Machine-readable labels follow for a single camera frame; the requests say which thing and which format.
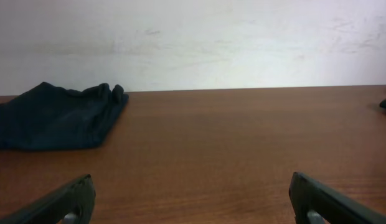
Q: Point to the dark blue shirt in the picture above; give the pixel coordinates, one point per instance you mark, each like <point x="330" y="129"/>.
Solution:
<point x="49" y="118"/>

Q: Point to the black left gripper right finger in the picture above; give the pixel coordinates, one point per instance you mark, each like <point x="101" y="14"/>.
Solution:
<point x="314" y="202"/>

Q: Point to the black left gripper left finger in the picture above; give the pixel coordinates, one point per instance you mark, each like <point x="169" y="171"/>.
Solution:
<point x="71" y="203"/>

